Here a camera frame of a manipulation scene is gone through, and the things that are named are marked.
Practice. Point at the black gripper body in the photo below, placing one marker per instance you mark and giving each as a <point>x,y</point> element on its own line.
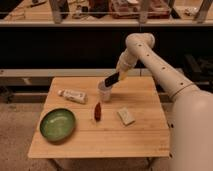
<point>109,81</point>

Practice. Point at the white ceramic cup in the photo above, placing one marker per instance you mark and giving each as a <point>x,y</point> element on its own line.
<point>104,92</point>

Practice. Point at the white tube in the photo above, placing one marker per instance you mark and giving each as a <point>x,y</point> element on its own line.
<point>72,95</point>

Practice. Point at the wooden workbench shelf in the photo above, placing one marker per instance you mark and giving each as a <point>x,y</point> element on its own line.
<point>110,13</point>

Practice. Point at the wooden table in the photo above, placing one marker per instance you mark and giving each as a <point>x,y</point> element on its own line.
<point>147,136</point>

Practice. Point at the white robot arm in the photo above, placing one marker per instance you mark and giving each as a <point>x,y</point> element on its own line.
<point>191,126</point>

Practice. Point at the green ceramic bowl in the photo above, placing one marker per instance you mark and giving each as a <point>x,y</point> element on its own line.
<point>57,124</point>

